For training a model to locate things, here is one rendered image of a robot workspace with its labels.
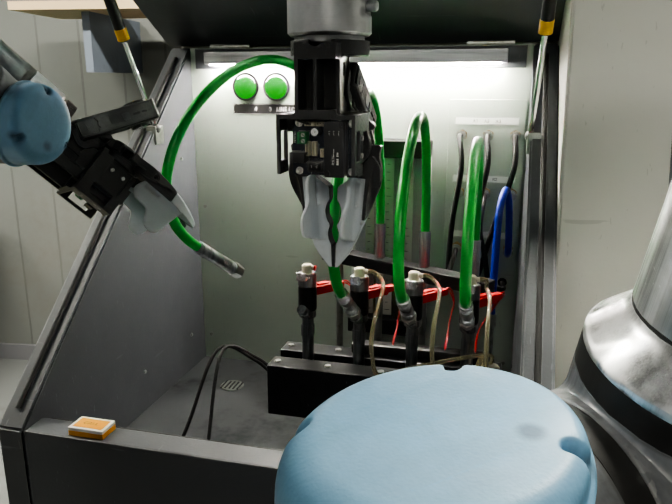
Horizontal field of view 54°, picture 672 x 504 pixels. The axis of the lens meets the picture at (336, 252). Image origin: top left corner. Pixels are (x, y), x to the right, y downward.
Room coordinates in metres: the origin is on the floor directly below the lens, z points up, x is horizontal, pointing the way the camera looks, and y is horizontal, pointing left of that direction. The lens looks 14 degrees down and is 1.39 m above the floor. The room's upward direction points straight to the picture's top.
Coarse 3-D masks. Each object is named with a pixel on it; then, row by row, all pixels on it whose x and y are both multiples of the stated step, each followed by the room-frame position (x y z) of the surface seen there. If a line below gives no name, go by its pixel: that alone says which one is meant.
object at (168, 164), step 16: (240, 64) 0.96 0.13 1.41; (256, 64) 0.98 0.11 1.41; (272, 64) 1.01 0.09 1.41; (288, 64) 1.03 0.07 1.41; (224, 80) 0.93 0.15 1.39; (208, 96) 0.90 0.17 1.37; (192, 112) 0.88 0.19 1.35; (176, 128) 0.87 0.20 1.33; (176, 144) 0.86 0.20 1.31; (176, 224) 0.85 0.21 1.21; (192, 240) 0.87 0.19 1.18
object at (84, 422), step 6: (84, 420) 0.78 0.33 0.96; (90, 420) 0.78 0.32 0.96; (96, 420) 0.78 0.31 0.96; (102, 420) 0.78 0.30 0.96; (78, 426) 0.77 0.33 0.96; (84, 426) 0.77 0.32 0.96; (90, 426) 0.77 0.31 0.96; (96, 426) 0.77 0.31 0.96; (102, 426) 0.77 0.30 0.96; (114, 426) 0.78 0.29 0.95; (72, 432) 0.77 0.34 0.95; (78, 432) 0.76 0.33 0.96; (84, 432) 0.76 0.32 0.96; (108, 432) 0.77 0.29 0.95; (96, 438) 0.76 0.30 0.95; (102, 438) 0.76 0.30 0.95
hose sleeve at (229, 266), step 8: (200, 248) 0.88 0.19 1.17; (208, 248) 0.89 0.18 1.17; (200, 256) 0.89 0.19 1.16; (208, 256) 0.89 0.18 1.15; (216, 256) 0.90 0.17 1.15; (224, 256) 0.92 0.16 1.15; (216, 264) 0.91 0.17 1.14; (224, 264) 0.91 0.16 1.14; (232, 264) 0.93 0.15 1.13; (232, 272) 0.93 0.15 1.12
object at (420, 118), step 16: (416, 112) 0.92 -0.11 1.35; (416, 128) 0.86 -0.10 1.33; (400, 176) 0.80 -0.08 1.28; (400, 192) 0.79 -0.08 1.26; (400, 208) 0.78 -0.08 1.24; (400, 224) 0.77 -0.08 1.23; (400, 240) 0.77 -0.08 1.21; (400, 256) 0.76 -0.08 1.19; (400, 272) 0.77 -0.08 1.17; (400, 288) 0.78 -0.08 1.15; (400, 304) 0.80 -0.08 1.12
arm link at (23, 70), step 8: (0, 40) 0.76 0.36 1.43; (0, 48) 0.75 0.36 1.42; (8, 48) 0.76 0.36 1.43; (0, 56) 0.74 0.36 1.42; (8, 56) 0.75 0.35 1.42; (16, 56) 0.76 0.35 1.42; (0, 64) 0.74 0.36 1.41; (8, 64) 0.74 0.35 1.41; (16, 64) 0.75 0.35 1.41; (24, 64) 0.76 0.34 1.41; (16, 72) 0.75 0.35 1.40; (24, 72) 0.75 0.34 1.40; (32, 72) 0.76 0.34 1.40
